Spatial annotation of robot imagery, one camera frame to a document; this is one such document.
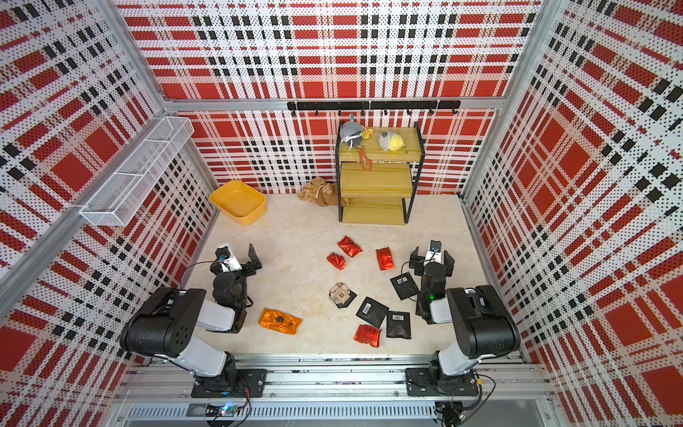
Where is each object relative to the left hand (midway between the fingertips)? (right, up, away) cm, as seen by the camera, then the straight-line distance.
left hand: (243, 247), depth 89 cm
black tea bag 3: (+52, -24, -5) cm, 58 cm away
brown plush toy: (+23, +22, +22) cm, 38 cm away
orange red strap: (+41, +30, -3) cm, 51 cm away
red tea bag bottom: (+42, -25, -9) cm, 50 cm away
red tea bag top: (+36, -1, +12) cm, 38 cm away
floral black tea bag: (+34, -17, +1) cm, 38 cm away
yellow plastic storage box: (-13, +18, +26) cm, 34 cm away
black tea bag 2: (+44, -21, -3) cm, 49 cm away
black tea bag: (+56, -14, +4) cm, 58 cm away
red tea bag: (+32, -6, +6) cm, 33 cm away
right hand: (+66, 0, +2) cm, 66 cm away
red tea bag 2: (+50, -5, +9) cm, 51 cm away
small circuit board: (+4, -41, -20) cm, 46 cm away
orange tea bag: (+14, -23, -5) cm, 27 cm away
